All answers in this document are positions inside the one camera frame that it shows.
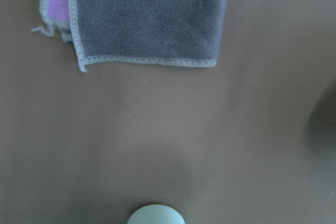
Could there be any mint green plastic cup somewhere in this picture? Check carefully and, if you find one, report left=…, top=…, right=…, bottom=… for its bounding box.
left=127, top=204, right=185, bottom=224

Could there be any grey folded cloth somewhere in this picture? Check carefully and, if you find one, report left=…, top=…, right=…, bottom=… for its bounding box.
left=36, top=0, right=227, bottom=72

